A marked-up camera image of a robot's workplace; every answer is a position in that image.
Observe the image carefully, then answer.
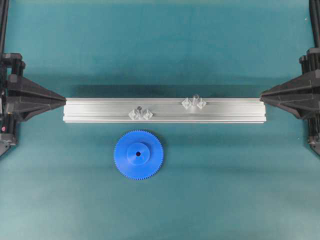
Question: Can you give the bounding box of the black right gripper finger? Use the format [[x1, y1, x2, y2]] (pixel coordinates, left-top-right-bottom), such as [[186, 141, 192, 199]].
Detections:
[[260, 70, 316, 100], [260, 98, 316, 120]]

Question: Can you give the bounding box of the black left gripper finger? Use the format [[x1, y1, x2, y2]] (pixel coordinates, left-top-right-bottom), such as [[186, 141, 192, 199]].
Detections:
[[7, 74, 66, 101], [7, 99, 67, 122]]

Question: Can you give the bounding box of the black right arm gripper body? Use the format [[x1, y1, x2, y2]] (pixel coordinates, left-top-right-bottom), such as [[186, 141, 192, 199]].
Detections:
[[299, 47, 320, 150]]

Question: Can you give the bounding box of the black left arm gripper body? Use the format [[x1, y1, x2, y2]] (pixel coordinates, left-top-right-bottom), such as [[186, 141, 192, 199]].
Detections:
[[0, 53, 26, 150]]

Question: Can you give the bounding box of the large blue plastic gear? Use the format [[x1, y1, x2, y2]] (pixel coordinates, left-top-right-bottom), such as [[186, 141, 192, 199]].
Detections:
[[113, 130, 164, 180]]

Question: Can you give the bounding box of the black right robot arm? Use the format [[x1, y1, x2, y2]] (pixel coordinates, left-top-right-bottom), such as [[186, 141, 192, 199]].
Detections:
[[260, 0, 320, 155]]

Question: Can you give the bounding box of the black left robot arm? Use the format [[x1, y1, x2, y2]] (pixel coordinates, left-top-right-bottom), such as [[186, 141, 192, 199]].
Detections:
[[0, 0, 67, 155]]

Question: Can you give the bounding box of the clear plastic bracket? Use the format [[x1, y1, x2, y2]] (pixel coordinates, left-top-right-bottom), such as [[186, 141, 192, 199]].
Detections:
[[181, 97, 192, 110], [142, 109, 153, 121], [196, 98, 207, 109], [128, 108, 140, 121]]

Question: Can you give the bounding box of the steel shaft toward rail end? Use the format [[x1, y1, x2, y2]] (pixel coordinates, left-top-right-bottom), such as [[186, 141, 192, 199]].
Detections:
[[191, 94, 200, 108]]

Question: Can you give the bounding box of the steel shaft near rail centre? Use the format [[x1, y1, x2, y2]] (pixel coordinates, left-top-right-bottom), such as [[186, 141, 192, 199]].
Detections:
[[135, 106, 142, 119]]

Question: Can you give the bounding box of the aluminium extrusion rail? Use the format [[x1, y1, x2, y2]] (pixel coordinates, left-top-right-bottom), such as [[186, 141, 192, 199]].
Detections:
[[63, 97, 267, 124]]

